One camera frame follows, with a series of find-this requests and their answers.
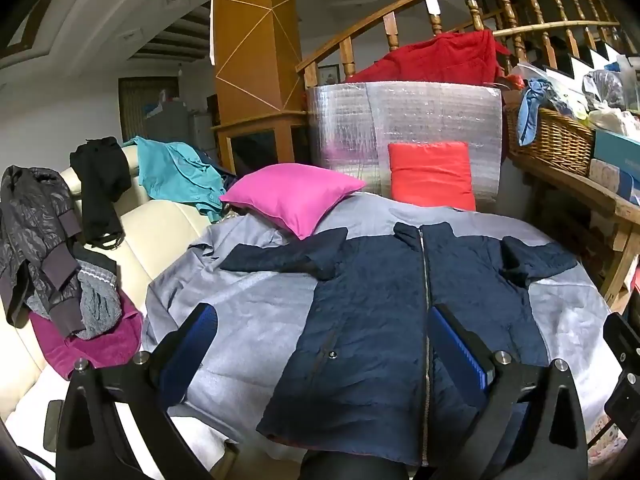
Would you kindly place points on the floral patterned cloth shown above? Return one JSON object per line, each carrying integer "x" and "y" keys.
{"x": 607, "y": 445}

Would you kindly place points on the blue cardboard box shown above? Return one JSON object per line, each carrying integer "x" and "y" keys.
{"x": 620, "y": 150}

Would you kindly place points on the wooden stair railing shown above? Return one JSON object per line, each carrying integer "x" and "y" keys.
{"x": 347, "y": 60}

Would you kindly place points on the teal shirt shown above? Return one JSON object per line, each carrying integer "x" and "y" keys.
{"x": 165, "y": 170}

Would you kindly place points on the cream sofa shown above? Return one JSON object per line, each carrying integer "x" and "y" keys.
{"x": 160, "y": 230}

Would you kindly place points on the navy quilted jacket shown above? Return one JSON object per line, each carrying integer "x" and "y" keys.
{"x": 370, "y": 310}

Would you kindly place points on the grey bed sheet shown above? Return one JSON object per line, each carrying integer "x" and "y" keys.
{"x": 250, "y": 310}

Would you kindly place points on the black quilted jacket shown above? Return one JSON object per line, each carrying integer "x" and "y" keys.
{"x": 35, "y": 220}

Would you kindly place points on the grey plastic bag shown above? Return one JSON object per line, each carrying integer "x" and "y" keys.
{"x": 605, "y": 87}

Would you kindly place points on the blue cloth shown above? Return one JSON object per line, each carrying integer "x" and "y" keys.
{"x": 530, "y": 110}

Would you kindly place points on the magenta cloth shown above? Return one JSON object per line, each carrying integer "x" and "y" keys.
{"x": 100, "y": 355}

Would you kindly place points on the dark blue garment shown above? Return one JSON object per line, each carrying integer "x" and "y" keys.
{"x": 212, "y": 160}

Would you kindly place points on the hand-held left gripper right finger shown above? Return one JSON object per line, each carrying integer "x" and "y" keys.
{"x": 457, "y": 350}

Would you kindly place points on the framed picture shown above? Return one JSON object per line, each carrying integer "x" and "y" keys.
{"x": 329, "y": 75}

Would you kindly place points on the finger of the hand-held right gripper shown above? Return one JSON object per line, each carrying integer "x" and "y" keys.
{"x": 625, "y": 340}

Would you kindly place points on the patterned white box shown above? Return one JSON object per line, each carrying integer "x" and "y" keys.
{"x": 607, "y": 175}

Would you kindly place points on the silver foil insulation mat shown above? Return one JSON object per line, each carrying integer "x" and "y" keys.
{"x": 415, "y": 110}

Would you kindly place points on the pink pillow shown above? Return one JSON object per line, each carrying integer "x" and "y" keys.
{"x": 290, "y": 197}

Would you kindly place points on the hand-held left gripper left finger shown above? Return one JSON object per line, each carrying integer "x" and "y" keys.
{"x": 192, "y": 340}

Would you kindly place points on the white refrigerator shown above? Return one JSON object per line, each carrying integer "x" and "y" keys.
{"x": 201, "y": 135}

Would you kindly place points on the black garment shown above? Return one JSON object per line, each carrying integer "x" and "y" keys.
{"x": 100, "y": 175}

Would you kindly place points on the red garment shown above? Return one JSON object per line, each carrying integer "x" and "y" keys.
{"x": 430, "y": 57}

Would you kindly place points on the grey knitted sweater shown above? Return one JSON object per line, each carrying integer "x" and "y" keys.
{"x": 97, "y": 305}

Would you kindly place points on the red pillow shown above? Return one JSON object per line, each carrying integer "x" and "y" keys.
{"x": 430, "y": 175}

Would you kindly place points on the wooden lattice door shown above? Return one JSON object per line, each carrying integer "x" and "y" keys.
{"x": 135, "y": 105}

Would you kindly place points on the wicker basket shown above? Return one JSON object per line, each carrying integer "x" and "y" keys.
{"x": 555, "y": 140}

